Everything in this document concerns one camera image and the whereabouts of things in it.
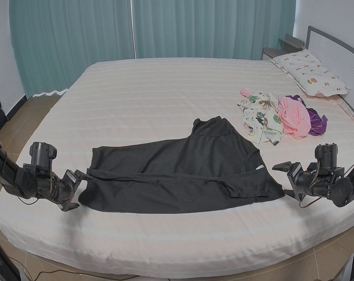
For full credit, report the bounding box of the bed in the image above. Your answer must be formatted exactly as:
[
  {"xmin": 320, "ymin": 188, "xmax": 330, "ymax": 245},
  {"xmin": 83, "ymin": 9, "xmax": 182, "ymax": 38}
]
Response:
[{"xmin": 0, "ymin": 26, "xmax": 354, "ymax": 273}]

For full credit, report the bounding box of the white printed pillow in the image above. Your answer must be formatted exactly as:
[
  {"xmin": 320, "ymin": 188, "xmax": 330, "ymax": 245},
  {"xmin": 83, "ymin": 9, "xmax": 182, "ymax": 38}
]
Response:
[{"xmin": 269, "ymin": 49, "xmax": 350, "ymax": 97}]

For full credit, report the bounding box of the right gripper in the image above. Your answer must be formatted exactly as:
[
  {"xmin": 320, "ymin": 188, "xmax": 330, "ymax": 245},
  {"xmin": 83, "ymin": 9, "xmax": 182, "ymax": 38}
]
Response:
[{"xmin": 271, "ymin": 162, "xmax": 315, "ymax": 202}]

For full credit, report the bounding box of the blue-green curtain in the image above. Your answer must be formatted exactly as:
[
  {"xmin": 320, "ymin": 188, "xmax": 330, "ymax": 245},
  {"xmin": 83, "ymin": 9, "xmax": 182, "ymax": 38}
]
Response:
[
  {"xmin": 10, "ymin": 0, "xmax": 136, "ymax": 97},
  {"xmin": 132, "ymin": 0, "xmax": 297, "ymax": 61}
]

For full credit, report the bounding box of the white printed garment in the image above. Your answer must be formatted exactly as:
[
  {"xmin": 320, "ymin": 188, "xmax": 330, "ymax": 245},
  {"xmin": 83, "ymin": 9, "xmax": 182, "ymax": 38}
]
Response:
[{"xmin": 238, "ymin": 91, "xmax": 284, "ymax": 146}]

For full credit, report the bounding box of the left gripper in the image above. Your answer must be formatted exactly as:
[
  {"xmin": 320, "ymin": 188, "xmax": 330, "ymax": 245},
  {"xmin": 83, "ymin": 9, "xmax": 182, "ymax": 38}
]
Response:
[{"xmin": 52, "ymin": 170, "xmax": 93, "ymax": 213}]

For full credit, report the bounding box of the grey white bedside table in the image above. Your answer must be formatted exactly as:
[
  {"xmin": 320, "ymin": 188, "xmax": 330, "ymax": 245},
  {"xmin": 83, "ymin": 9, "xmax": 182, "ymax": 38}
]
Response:
[{"xmin": 262, "ymin": 34, "xmax": 305, "ymax": 61}]

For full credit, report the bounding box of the black T-shirt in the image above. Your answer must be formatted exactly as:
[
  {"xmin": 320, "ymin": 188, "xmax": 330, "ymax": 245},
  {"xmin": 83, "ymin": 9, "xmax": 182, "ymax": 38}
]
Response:
[{"xmin": 78, "ymin": 115, "xmax": 285, "ymax": 214}]

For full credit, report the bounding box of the purple garment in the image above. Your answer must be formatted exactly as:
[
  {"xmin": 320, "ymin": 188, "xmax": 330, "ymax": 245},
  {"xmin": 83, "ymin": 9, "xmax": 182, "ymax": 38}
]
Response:
[{"xmin": 286, "ymin": 95, "xmax": 328, "ymax": 136}]

